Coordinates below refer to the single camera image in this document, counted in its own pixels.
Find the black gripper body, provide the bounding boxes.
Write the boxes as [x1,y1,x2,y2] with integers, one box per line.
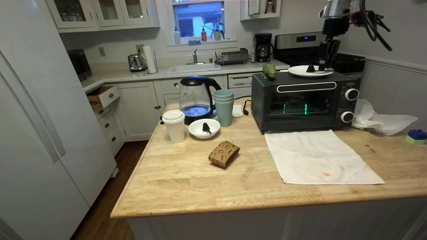
[320,14,352,42]

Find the white plate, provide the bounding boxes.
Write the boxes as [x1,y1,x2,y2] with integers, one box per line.
[287,64,335,78]

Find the white bowl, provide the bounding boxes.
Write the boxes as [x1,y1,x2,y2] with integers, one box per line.
[187,117,222,141]

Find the green avocado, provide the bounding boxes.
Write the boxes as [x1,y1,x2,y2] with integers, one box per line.
[262,61,279,81]

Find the black coffee maker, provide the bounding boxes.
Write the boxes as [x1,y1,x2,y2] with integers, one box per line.
[254,32,275,64]

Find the black toaster oven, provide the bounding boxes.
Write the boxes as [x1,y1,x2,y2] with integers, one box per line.
[250,69,363,134]

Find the crumpled white paper towel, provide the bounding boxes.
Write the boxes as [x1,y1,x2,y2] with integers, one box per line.
[351,97,421,137]

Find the black dish rack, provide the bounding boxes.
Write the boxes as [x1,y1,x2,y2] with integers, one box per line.
[214,46,251,66]

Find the white stained cloth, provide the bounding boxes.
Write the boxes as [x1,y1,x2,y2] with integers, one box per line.
[263,128,386,186]

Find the stacked teal cups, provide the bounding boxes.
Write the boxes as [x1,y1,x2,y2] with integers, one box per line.
[212,88,236,128]

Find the blue and green sponge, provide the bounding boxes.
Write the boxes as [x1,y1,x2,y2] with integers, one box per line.
[404,128,427,148]

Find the chrome sink faucet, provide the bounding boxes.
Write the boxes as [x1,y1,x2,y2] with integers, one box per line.
[191,46,203,65]

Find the kitchen window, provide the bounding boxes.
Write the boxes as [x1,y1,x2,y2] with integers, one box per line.
[170,0,230,46]

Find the glass electric kettle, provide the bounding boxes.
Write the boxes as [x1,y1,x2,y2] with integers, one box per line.
[178,74,223,122]

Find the slice of brown bread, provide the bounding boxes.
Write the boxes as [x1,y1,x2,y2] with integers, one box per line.
[207,140,242,170]

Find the white lidded cup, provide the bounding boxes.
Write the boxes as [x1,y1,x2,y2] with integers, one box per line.
[162,108,187,144]

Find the white paper towel roll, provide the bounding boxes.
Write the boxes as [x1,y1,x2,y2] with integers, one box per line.
[142,42,159,76]

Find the white kitchen island base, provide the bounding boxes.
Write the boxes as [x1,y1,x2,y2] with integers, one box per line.
[126,196,427,240]

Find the silver toaster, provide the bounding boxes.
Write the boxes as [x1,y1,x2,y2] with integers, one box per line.
[127,52,148,73]

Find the white lower kitchen cabinets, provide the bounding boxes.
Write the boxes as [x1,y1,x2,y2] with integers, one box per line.
[82,58,291,157]

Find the open white drawer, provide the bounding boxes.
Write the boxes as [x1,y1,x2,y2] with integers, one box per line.
[86,84,122,113]

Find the black countertop appliance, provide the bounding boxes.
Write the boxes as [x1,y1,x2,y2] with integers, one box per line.
[67,48,94,84]

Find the white refrigerator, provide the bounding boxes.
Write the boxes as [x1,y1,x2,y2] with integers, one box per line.
[0,0,119,240]

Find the white open wall cabinet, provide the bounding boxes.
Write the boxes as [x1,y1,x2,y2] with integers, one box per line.
[239,0,283,21]

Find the white glass door wall cabinets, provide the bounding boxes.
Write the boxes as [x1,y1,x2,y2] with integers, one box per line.
[46,0,162,33]

